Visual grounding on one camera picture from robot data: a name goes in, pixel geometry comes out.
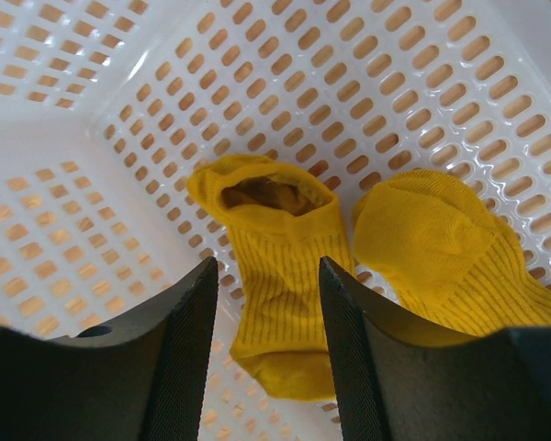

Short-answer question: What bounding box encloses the white perforated plastic basket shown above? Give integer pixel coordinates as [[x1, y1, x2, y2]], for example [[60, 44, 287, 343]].
[[0, 1, 551, 440]]

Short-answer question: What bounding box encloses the yellow sock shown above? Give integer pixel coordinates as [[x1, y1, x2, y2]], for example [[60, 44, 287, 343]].
[[187, 154, 355, 401], [352, 170, 551, 337]]

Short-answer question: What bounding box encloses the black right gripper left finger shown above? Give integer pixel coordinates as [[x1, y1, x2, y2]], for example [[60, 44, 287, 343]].
[[0, 258, 218, 440]]

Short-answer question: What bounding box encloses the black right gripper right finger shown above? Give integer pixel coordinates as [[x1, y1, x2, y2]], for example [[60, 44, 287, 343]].
[[319, 257, 551, 440]]

